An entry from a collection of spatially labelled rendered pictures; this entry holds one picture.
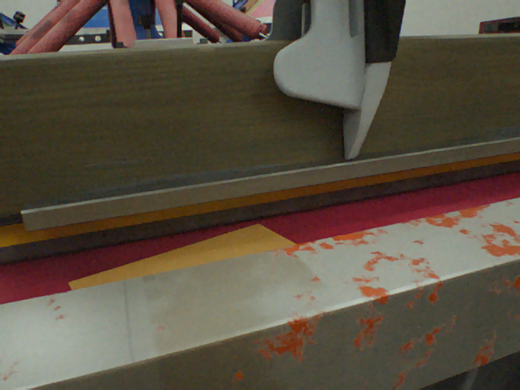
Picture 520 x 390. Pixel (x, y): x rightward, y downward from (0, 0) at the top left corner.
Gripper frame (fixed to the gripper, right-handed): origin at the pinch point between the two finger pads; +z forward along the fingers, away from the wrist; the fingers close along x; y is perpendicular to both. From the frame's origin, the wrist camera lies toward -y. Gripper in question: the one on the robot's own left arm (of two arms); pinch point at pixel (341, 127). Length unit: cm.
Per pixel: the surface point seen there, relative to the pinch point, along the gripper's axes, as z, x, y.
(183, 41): -7, -73, -4
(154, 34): -11, -125, -4
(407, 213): 4.9, 3.3, -2.6
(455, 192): 4.9, 1.6, -7.8
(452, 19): -17, -205, -200
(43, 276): 4.8, 2.4, 17.3
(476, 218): 1.3, 11.7, 1.2
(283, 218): 4.8, 0.8, 4.3
